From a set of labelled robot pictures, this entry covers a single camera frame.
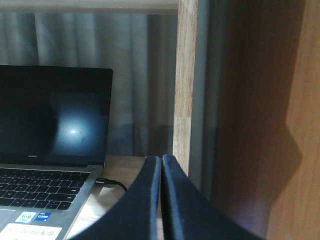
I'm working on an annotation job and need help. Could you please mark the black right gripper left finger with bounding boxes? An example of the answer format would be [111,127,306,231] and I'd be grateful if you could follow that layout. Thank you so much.
[72,156,160,240]

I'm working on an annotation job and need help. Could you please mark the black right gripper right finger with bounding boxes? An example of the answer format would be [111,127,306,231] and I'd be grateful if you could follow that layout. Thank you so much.
[161,154,259,240]

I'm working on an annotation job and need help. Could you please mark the grey Huawei laptop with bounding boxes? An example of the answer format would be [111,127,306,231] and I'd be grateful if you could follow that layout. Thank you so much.
[0,65,113,240]

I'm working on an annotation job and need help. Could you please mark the black laptop charging cable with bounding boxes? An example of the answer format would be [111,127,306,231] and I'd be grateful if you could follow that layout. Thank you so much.
[96,177,129,193]

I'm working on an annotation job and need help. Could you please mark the wooden shelf frame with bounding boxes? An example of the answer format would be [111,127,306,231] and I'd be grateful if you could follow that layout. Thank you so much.
[0,0,320,240]

